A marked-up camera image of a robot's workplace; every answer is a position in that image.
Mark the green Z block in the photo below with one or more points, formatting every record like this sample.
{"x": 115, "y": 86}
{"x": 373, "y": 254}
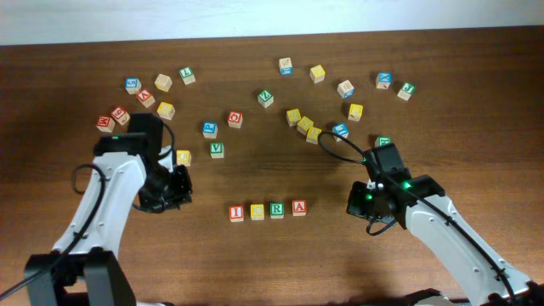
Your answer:
{"x": 265, "y": 98}

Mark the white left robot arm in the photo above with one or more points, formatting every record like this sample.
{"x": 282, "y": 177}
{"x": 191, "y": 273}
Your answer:
{"x": 83, "y": 267}

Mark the red S block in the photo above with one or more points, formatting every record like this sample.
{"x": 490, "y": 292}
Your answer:
{"x": 120, "y": 115}

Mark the green J block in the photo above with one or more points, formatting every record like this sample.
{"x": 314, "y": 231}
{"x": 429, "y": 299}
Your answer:
{"x": 406, "y": 91}

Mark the blue P block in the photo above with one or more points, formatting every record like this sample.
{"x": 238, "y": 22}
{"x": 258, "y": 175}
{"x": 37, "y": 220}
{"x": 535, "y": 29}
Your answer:
{"x": 210, "y": 130}

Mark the yellow block cluster bottom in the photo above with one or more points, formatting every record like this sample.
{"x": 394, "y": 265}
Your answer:
{"x": 313, "y": 135}

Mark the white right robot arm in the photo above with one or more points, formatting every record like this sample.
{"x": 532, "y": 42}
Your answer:
{"x": 421, "y": 206}

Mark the blue D side block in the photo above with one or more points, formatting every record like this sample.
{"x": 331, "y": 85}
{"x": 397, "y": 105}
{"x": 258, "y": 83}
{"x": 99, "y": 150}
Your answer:
{"x": 345, "y": 89}

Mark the yellow block right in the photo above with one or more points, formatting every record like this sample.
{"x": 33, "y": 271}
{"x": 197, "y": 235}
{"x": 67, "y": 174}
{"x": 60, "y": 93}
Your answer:
{"x": 355, "y": 112}

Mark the blue I block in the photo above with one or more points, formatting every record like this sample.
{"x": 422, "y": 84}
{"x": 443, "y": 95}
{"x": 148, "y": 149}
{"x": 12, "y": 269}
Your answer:
{"x": 341, "y": 131}

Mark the yellow block cluster left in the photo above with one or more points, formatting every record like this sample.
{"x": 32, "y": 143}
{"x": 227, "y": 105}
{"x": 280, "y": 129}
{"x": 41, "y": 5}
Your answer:
{"x": 293, "y": 116}

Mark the yellow block top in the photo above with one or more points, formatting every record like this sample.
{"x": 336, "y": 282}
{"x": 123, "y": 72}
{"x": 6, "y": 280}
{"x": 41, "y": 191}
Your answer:
{"x": 317, "y": 73}

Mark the yellow block cluster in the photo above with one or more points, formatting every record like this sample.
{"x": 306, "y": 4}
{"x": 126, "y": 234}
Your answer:
{"x": 293, "y": 116}
{"x": 304, "y": 125}
{"x": 313, "y": 135}

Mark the yellow block cluster middle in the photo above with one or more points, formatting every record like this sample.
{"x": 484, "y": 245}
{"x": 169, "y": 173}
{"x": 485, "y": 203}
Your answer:
{"x": 304, "y": 125}

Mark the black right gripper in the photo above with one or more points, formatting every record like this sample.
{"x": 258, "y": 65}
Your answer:
{"x": 354, "y": 204}

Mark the green V block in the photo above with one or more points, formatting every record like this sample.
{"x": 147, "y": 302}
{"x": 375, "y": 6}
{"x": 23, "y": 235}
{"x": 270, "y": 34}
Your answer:
{"x": 217, "y": 150}

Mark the red N block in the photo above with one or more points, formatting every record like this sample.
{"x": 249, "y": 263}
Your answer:
{"x": 145, "y": 97}

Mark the blue S block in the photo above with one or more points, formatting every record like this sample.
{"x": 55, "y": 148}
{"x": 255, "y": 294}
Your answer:
{"x": 133, "y": 85}

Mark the red O block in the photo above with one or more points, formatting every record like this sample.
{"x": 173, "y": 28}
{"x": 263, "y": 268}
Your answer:
{"x": 235, "y": 119}

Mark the red A block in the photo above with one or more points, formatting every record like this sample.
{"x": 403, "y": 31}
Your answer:
{"x": 299, "y": 207}

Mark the red letter I block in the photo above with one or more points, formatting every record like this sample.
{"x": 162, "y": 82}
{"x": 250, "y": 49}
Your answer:
{"x": 236, "y": 214}

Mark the blue side block top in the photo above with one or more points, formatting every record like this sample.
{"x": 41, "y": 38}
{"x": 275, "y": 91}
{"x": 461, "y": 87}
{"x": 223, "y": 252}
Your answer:
{"x": 285, "y": 66}

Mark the blue X block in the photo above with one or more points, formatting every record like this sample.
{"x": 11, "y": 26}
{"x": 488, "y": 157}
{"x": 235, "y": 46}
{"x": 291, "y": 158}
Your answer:
{"x": 383, "y": 80}

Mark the yellow O block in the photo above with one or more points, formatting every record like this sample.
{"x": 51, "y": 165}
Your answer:
{"x": 183, "y": 157}

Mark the red M block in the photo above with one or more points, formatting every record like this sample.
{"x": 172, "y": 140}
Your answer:
{"x": 105, "y": 124}

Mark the yellow C block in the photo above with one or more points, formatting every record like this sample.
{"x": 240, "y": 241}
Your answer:
{"x": 257, "y": 212}

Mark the plain wood block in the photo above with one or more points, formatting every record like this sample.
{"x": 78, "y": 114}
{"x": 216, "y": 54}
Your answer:
{"x": 163, "y": 82}

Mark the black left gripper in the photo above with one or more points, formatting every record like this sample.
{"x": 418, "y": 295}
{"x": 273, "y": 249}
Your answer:
{"x": 180, "y": 184}

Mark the green r block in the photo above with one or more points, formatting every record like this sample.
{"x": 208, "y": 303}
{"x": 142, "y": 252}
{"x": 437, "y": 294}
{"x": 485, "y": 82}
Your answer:
{"x": 380, "y": 141}
{"x": 277, "y": 210}

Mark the green L block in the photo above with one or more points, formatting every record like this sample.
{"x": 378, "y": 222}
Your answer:
{"x": 187, "y": 75}

